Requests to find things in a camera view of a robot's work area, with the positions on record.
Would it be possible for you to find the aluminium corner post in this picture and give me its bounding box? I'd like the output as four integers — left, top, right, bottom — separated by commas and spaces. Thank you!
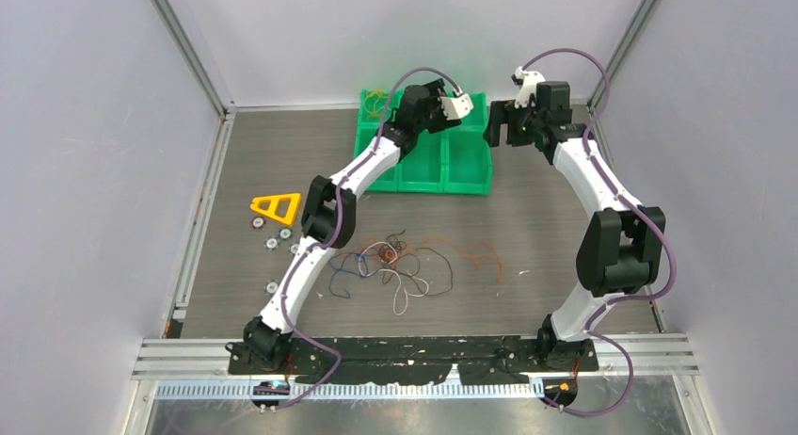
587, 0, 662, 114
151, 0, 231, 119

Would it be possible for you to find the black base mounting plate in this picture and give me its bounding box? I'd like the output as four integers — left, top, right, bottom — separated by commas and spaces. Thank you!
225, 335, 599, 386

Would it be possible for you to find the yellow triangular plastic piece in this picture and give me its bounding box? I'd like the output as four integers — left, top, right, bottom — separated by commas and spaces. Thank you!
250, 192, 302, 227

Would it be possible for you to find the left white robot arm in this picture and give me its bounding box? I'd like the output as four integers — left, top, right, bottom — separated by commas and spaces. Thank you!
227, 78, 473, 373

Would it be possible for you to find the slotted white cable duct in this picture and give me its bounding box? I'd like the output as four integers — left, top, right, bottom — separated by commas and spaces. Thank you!
154, 379, 544, 401

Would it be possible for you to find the right aluminium corner post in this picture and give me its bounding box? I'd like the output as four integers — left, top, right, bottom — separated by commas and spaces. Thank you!
587, 0, 662, 114

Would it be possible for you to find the poker chip lower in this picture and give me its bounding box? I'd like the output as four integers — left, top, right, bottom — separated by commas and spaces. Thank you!
264, 281, 279, 295

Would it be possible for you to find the dark brown wire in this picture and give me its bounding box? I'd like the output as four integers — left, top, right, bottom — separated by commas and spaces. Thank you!
358, 232, 455, 299

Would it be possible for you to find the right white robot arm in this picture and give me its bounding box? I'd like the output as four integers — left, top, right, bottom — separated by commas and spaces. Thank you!
484, 81, 665, 370

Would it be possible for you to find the left aluminium corner post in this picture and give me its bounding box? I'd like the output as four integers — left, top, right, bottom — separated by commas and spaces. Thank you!
151, 0, 231, 119

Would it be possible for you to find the green six-compartment bin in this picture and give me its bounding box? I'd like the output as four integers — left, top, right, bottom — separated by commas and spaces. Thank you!
368, 93, 493, 196

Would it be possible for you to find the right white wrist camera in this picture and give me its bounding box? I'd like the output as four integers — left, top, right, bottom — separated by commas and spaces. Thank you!
511, 66, 547, 108

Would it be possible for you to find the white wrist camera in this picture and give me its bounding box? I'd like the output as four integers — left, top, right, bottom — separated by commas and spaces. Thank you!
511, 66, 547, 108
439, 91, 474, 121

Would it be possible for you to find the yellow wire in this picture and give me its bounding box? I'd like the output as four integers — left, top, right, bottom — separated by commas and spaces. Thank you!
362, 89, 391, 119

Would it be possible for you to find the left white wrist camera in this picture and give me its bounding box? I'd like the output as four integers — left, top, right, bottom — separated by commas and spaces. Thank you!
439, 91, 474, 121

